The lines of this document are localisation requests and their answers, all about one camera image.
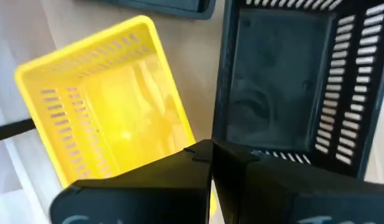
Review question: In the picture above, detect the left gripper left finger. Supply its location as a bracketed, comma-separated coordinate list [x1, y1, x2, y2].
[49, 139, 213, 224]

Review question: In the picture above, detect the black plastic slotted basket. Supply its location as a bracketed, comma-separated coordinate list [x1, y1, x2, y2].
[212, 0, 384, 181]
[76, 0, 217, 21]

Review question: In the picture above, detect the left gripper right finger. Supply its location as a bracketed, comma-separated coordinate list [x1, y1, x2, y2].
[212, 139, 384, 224]

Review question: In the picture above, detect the yellow plastic slotted basket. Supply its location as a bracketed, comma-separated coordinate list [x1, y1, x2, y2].
[13, 14, 218, 217]

